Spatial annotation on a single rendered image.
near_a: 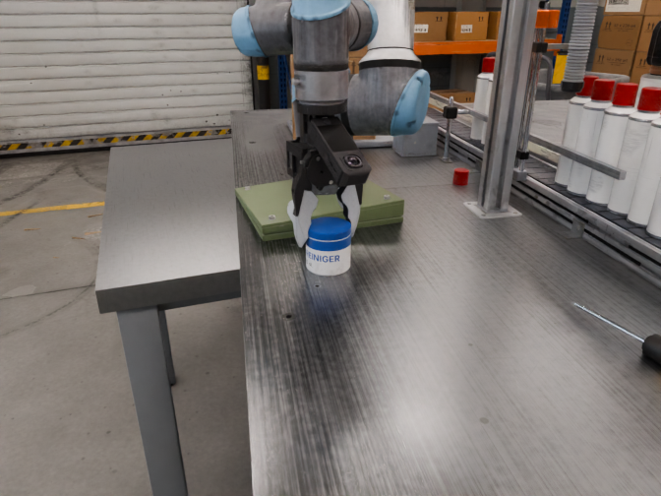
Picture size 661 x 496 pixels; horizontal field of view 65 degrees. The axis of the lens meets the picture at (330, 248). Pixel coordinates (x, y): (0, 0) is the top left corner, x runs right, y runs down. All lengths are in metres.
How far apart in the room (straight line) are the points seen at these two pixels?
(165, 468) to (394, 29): 0.89
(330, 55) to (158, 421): 0.66
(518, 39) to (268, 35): 0.44
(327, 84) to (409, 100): 0.28
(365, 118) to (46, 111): 4.47
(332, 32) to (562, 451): 0.54
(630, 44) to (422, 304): 4.29
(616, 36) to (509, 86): 3.98
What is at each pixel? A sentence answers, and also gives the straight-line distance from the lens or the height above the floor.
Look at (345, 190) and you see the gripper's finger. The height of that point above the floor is 0.95.
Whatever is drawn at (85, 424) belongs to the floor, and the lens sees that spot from 1.91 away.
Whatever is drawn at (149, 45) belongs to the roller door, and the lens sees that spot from 5.18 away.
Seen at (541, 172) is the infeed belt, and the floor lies 0.88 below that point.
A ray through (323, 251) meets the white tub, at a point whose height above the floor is 0.87.
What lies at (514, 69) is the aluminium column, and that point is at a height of 1.10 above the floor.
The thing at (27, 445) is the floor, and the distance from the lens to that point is 1.92.
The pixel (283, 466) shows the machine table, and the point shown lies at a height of 0.83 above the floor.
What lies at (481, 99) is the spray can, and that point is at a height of 0.99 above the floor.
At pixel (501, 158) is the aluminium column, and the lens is 1.05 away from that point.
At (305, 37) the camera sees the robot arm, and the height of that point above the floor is 1.16.
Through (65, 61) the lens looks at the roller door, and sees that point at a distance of 5.21.
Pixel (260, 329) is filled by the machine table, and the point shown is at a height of 0.83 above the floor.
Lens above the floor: 1.20
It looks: 25 degrees down
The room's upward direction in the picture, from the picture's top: straight up
